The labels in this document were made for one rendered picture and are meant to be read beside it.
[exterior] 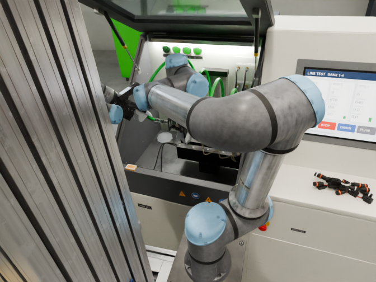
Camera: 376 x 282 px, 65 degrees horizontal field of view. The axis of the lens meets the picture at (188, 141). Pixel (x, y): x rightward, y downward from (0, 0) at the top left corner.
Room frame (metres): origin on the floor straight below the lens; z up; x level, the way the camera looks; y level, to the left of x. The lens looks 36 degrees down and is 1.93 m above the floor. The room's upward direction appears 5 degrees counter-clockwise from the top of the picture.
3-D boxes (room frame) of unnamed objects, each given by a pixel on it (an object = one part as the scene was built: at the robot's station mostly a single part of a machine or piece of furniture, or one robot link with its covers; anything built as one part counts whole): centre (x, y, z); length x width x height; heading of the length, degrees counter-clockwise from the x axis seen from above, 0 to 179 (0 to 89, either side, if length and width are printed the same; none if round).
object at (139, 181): (1.05, 0.09, 0.87); 0.62 x 0.04 x 0.16; 66
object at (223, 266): (0.54, -0.03, 1.09); 0.15 x 0.15 x 0.10
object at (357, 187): (0.84, -0.62, 1.01); 0.23 x 0.11 x 0.06; 66
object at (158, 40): (1.51, -0.11, 1.43); 0.54 x 0.03 x 0.02; 66
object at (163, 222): (1.04, 0.10, 0.44); 0.65 x 0.02 x 0.68; 66
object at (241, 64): (1.42, -0.33, 1.20); 0.13 x 0.03 x 0.31; 66
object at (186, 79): (0.84, -0.01, 1.52); 0.11 x 0.11 x 0.08; 25
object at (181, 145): (1.22, -0.11, 0.91); 0.34 x 0.10 x 0.15; 66
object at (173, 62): (0.94, 0.01, 1.53); 0.09 x 0.08 x 0.11; 25
